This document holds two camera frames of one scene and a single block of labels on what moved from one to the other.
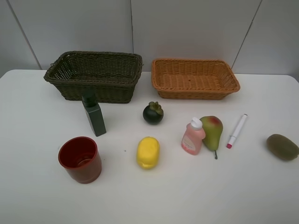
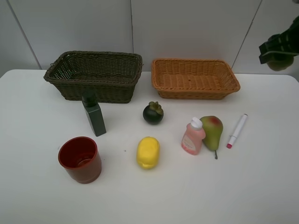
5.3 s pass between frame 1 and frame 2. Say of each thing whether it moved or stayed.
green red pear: stayed
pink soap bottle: stayed
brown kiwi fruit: moved
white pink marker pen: stayed
